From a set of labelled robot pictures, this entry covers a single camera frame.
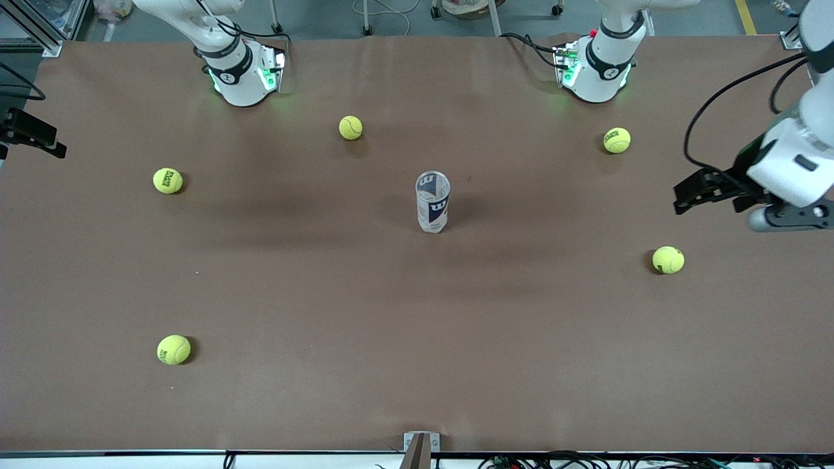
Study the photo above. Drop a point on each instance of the aluminium frame profile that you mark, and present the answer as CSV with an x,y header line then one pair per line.
x,y
39,32

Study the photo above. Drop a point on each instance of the clear tennis ball can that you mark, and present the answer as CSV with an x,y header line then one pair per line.
x,y
433,212

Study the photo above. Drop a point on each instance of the clear plastic bag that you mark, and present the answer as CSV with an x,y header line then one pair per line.
x,y
114,8

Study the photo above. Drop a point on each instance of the grey metal edge bracket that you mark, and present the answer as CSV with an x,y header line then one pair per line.
x,y
409,441

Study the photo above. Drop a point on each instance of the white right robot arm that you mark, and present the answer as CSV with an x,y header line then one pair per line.
x,y
238,85

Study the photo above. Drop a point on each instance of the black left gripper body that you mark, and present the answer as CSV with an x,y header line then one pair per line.
x,y
744,164

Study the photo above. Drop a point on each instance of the thin metal stand leg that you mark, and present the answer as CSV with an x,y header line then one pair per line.
x,y
367,29
276,26

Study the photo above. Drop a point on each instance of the yellow-green tennis ball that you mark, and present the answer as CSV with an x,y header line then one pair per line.
x,y
616,140
174,350
668,260
350,127
168,180

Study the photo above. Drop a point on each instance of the rolling chair base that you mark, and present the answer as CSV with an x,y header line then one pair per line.
x,y
496,19

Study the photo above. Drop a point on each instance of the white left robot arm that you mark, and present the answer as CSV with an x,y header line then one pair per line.
x,y
599,78

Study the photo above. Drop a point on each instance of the aluminium corner profile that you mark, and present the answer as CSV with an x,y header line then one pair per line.
x,y
790,42

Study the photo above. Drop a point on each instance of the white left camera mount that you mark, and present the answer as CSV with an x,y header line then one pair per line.
x,y
788,182

